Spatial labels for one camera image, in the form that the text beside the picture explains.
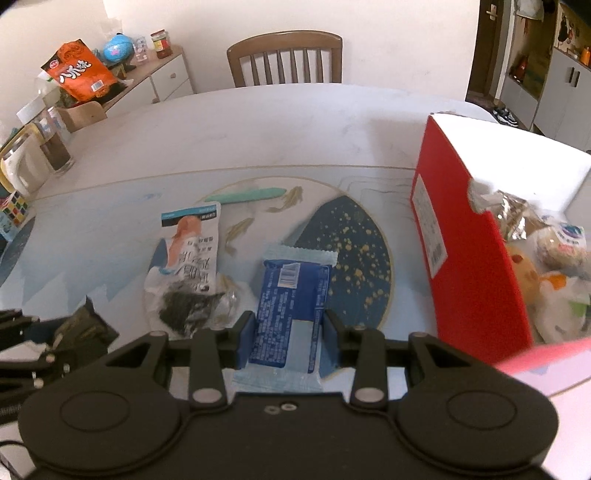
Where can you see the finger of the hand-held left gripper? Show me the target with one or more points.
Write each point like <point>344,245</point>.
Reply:
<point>32,374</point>
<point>16,323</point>

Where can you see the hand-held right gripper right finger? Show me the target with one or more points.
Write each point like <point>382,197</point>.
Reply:
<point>331,339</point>

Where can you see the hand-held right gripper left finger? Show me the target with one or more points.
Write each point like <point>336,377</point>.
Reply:
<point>245,339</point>

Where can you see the blue snack packet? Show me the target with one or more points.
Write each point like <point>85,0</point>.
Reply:
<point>288,304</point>

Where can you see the dark seaweed snack wrapper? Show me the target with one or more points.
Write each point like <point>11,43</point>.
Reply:
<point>87,330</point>
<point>184,309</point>

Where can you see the white chicken breast packet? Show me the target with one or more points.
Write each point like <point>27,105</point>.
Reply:
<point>189,249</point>

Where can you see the red cardboard box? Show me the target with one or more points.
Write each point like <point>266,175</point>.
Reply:
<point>461,258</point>

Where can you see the silver foil snack bag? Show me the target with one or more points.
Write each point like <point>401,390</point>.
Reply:
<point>512,217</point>

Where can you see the white plastic bag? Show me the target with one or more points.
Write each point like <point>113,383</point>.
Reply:
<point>563,304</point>

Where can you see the blueberry bread pack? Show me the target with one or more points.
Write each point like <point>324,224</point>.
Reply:
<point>565,249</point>

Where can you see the small blue carton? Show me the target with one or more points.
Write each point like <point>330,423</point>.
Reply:
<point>5,230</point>

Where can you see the puzzle cube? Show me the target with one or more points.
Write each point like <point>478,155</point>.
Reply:
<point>14,207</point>

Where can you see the white jug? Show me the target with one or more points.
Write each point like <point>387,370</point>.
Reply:
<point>23,168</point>

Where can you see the glass bottle with white lid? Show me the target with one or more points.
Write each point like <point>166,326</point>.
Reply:
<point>55,154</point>

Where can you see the light wooden object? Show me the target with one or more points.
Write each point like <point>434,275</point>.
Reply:
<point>83,115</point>

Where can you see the orange snack bag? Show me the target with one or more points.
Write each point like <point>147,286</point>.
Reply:
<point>78,74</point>

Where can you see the white sideboard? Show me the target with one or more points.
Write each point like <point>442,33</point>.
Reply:
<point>171,78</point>

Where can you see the dark sneaker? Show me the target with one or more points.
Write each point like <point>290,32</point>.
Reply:
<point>511,118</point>
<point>500,112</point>

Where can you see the blue globe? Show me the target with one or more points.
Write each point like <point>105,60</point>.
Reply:
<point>117,48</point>

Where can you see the wooden dining chair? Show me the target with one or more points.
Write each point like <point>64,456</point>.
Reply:
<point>284,41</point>

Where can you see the clear glass cup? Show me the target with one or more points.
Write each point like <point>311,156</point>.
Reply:
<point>141,48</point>

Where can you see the red sauce jar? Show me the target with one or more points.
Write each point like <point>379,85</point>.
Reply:
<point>160,44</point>

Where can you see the hanging tote bag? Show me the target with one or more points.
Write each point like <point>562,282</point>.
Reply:
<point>531,9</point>

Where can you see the grey cabinet wall unit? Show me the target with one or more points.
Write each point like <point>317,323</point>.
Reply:
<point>563,92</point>

